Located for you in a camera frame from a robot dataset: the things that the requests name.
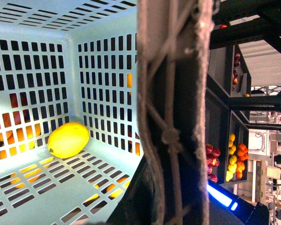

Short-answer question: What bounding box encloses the light blue plastic basket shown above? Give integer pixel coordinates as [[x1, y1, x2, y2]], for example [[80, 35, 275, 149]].
[[0, 0, 143, 225]]

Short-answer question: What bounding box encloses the red apple pile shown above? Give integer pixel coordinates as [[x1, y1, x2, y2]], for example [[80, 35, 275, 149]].
[[205, 143, 221, 183]]

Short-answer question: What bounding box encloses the yellow lemon pile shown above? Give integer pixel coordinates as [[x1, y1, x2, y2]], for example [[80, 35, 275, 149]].
[[225, 133, 237, 182]]

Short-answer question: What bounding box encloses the orange pile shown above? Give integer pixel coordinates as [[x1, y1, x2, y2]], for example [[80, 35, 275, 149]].
[[236, 143, 249, 179]]

